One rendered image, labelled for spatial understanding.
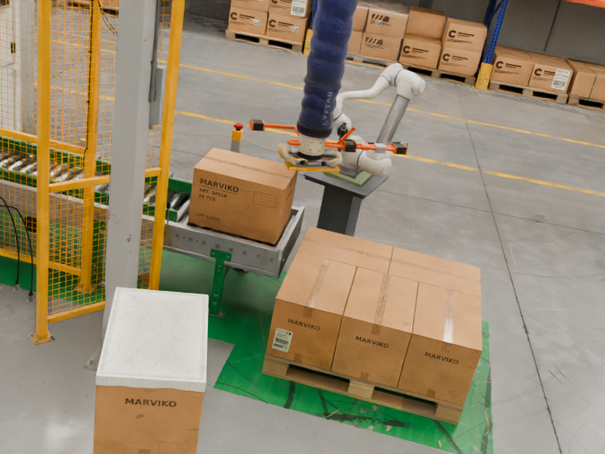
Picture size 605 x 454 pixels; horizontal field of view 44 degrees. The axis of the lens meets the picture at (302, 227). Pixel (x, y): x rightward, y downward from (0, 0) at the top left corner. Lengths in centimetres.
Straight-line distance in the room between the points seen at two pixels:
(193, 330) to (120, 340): 30
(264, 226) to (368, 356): 109
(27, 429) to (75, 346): 72
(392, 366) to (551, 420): 111
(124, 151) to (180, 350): 124
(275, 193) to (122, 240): 109
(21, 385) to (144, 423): 154
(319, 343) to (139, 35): 199
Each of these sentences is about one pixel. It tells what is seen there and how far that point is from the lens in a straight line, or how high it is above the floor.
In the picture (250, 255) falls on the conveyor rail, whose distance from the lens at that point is 473.
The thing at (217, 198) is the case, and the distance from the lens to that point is 481.
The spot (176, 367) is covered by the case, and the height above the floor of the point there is 102.
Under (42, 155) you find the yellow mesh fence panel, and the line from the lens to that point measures 415.
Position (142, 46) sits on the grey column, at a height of 190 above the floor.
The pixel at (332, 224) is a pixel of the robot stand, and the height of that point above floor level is 37.
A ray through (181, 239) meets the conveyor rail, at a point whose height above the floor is 51.
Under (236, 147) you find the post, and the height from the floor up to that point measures 88.
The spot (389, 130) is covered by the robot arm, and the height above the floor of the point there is 118.
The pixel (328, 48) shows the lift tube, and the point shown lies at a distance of 444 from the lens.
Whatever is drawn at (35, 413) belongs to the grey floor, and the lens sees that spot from 428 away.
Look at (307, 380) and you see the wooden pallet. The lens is 459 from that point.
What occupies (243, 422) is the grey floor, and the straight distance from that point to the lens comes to 427.
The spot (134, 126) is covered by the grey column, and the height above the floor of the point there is 150.
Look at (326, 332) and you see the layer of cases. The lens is 435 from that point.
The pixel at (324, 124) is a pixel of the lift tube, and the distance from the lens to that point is 459.
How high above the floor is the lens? 285
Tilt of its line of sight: 27 degrees down
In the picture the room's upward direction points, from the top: 11 degrees clockwise
